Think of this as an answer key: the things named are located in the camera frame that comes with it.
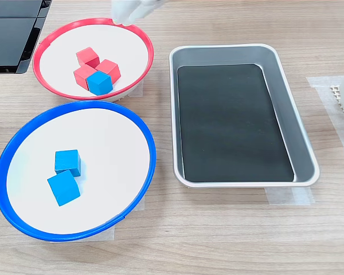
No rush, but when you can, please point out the translucent tape strip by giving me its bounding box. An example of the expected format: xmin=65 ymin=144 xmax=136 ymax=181
xmin=306 ymin=76 xmax=344 ymax=170
xmin=265 ymin=186 xmax=316 ymax=206
xmin=50 ymin=197 xmax=146 ymax=243
xmin=114 ymin=77 xmax=146 ymax=101

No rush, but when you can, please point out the steel tray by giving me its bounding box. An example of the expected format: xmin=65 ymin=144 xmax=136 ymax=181
xmin=169 ymin=43 xmax=321 ymax=189

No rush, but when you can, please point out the black tray mat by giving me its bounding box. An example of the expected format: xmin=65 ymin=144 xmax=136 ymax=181
xmin=177 ymin=63 xmax=295 ymax=183

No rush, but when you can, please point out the black electronic device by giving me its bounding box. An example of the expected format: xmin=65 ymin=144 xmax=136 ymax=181
xmin=0 ymin=0 xmax=53 ymax=74

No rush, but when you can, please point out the red cube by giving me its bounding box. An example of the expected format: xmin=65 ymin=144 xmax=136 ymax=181
xmin=76 ymin=46 xmax=100 ymax=69
xmin=73 ymin=64 xmax=97 ymax=90
xmin=95 ymin=58 xmax=122 ymax=85

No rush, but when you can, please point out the red-rimmed white plate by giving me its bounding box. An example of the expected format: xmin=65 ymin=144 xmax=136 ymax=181
xmin=32 ymin=17 xmax=155 ymax=103

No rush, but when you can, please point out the pale perforated base plate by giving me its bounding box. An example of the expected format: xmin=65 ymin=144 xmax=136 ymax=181
xmin=329 ymin=84 xmax=344 ymax=134

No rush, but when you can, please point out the blue cube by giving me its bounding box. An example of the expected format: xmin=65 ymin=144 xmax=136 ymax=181
xmin=54 ymin=149 xmax=82 ymax=178
xmin=86 ymin=70 xmax=114 ymax=96
xmin=46 ymin=169 xmax=81 ymax=207

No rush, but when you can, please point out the blue-rimmed white plate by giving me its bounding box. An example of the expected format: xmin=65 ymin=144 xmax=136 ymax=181
xmin=0 ymin=100 xmax=157 ymax=243

